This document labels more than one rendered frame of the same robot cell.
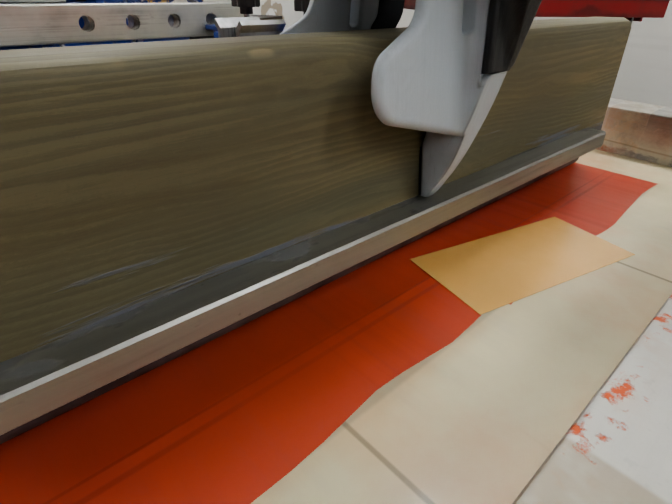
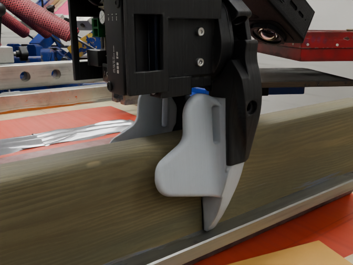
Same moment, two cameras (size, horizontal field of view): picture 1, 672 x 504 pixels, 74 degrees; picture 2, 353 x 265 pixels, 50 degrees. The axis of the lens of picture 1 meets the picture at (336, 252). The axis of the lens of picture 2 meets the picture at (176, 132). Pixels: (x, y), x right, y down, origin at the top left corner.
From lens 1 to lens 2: 0.09 m
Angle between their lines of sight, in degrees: 16
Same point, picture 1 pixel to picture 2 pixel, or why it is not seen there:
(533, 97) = (291, 160)
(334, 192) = (139, 231)
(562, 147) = (321, 190)
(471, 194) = (240, 228)
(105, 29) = (37, 79)
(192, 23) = not seen: hidden behind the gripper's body
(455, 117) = (215, 187)
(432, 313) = not seen: outside the picture
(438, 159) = (210, 209)
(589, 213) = (346, 238)
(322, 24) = (144, 127)
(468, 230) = (251, 249)
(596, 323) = not seen: outside the picture
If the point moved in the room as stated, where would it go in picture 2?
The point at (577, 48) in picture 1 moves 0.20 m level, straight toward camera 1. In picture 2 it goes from (323, 126) to (217, 231)
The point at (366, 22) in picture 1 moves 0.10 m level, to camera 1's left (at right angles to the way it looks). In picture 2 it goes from (170, 125) to (34, 121)
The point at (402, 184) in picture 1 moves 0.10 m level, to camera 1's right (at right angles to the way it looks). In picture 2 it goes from (190, 223) to (348, 232)
